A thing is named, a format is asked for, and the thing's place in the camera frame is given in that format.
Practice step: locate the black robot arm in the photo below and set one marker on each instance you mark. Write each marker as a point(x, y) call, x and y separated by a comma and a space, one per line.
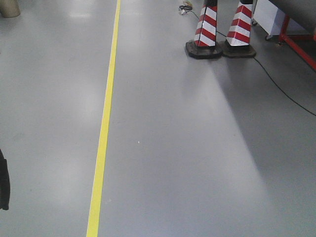
point(4, 183)

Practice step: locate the red white cone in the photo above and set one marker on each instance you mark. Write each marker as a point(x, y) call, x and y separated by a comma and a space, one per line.
point(204, 44)
point(237, 42)

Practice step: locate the red white cone left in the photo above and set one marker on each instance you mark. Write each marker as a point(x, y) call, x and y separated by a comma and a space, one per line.
point(204, 44)

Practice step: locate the red white cone right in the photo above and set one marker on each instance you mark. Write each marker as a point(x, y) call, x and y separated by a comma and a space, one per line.
point(237, 42)

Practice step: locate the cardboard tube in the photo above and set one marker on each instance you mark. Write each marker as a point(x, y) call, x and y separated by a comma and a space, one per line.
point(9, 8)

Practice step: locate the red metal frame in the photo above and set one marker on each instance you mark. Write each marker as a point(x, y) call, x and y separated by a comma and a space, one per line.
point(291, 40)

